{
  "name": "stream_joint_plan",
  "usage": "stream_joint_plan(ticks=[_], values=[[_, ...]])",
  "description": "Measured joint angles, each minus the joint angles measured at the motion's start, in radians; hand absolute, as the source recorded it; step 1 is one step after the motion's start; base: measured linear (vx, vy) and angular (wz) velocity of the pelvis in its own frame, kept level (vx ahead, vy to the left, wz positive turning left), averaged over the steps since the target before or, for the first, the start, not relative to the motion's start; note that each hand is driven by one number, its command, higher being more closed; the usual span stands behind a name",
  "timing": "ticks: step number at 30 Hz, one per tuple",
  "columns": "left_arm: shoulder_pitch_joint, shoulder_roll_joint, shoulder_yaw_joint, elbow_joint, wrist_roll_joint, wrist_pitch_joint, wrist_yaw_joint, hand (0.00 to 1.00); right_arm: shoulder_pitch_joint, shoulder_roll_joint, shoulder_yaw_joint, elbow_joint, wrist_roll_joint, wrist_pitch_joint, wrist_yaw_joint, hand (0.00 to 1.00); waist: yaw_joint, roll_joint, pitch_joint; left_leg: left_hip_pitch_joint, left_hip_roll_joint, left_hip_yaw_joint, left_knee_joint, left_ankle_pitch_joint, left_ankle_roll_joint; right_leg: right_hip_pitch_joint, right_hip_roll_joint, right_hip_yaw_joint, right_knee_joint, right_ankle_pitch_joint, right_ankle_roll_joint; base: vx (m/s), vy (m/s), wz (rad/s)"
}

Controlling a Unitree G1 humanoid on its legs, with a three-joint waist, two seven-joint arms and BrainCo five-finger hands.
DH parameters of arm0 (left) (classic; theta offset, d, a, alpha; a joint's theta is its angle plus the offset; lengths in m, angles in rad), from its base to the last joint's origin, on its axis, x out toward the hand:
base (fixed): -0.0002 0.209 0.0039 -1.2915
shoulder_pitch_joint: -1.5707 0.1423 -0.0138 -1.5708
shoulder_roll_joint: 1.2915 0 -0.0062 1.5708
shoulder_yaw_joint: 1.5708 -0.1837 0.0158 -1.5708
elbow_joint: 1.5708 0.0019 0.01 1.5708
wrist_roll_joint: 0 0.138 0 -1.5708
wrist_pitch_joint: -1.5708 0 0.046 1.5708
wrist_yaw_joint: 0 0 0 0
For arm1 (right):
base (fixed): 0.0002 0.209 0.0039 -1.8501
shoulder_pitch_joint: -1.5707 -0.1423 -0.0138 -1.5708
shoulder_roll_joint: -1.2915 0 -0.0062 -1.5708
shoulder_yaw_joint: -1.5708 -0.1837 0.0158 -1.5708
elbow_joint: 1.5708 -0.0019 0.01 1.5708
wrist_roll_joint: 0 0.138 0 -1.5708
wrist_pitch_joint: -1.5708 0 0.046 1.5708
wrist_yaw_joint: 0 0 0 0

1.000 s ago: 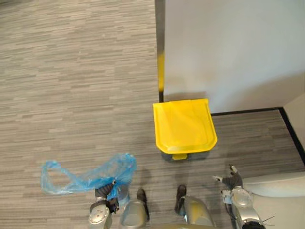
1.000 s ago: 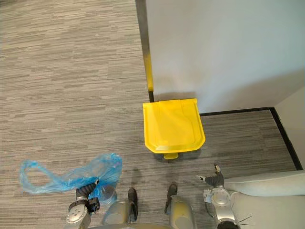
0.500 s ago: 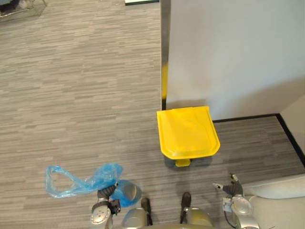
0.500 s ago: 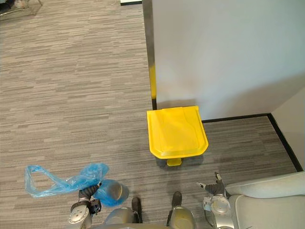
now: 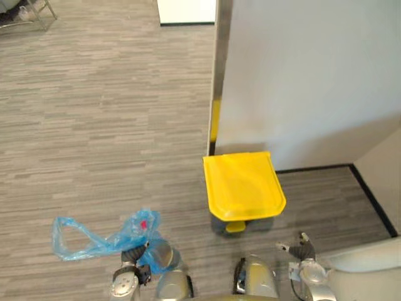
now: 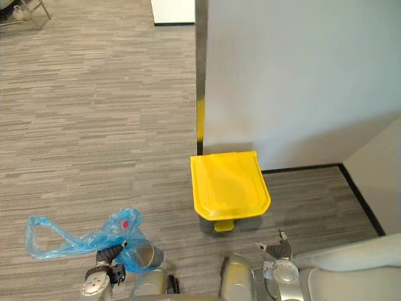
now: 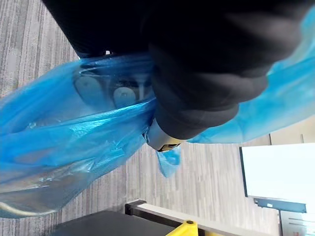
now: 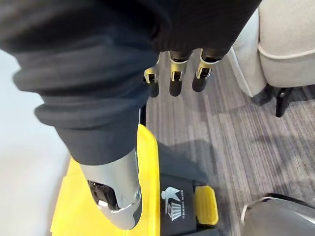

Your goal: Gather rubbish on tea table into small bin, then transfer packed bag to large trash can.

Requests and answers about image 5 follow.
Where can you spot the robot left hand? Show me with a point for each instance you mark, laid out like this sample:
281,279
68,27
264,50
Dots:
133,252

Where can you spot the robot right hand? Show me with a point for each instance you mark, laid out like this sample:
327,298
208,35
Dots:
301,247

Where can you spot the blue plastic rubbish bag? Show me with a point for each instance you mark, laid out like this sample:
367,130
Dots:
138,232

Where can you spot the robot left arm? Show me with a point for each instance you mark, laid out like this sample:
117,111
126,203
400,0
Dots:
125,280

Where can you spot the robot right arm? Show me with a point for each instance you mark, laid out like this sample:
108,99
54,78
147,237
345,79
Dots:
313,279

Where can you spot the yellow lid pedal trash can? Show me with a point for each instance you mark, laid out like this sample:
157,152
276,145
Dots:
242,188

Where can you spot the robot silver right leg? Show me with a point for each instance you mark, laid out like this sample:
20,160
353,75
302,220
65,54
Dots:
255,277

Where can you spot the white rounded furniture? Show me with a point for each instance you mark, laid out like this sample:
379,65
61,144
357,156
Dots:
366,269

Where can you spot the white partition panel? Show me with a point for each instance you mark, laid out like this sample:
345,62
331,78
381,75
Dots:
307,81

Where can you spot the white cabinet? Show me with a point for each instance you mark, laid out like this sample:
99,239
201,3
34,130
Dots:
186,11

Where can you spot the metal frame chair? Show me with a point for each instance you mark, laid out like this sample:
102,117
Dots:
29,14

